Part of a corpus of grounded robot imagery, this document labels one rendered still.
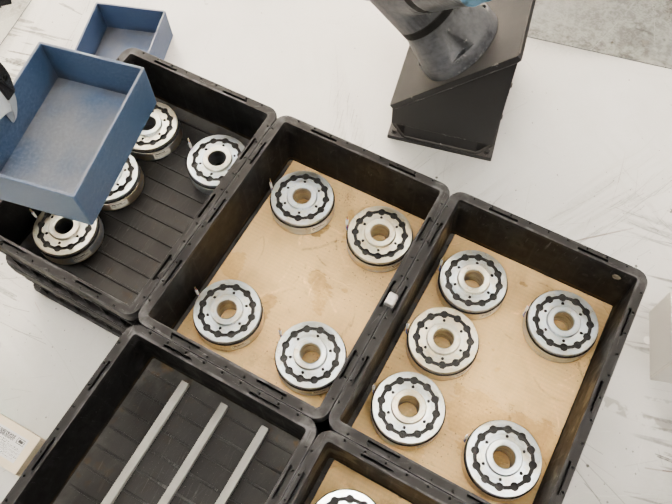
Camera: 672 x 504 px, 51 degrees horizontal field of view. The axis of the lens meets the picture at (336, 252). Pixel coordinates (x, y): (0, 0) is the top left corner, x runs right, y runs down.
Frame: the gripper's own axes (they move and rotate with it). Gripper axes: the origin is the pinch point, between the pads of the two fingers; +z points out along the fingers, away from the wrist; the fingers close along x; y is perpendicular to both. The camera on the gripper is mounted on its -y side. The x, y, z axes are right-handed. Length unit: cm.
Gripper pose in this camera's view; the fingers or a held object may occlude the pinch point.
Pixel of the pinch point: (7, 108)
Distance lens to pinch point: 99.9
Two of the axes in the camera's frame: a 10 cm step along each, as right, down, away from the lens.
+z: 1.4, 4.7, 8.7
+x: 9.3, 2.4, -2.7
